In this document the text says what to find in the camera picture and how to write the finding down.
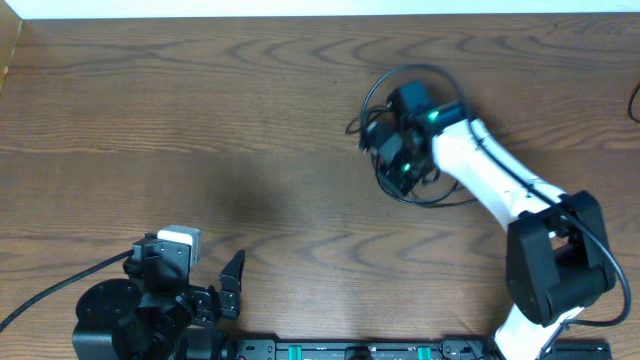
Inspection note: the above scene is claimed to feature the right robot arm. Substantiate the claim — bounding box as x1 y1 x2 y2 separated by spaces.
360 82 626 359

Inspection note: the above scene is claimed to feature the right camera black cable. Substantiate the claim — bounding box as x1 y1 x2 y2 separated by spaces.
358 63 632 329

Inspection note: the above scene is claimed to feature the left camera black cable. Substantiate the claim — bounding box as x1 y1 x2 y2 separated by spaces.
0 248 134 334

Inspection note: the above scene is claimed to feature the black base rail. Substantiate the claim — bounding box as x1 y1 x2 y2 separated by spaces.
219 332 614 360

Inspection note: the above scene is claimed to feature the black usb cable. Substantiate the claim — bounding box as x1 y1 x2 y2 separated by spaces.
344 104 479 209
627 81 640 124

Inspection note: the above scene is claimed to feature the camera black cable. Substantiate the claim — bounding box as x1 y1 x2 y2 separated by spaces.
358 63 632 329
0 248 134 334

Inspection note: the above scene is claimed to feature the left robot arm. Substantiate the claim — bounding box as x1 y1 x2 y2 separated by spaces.
72 225 246 359

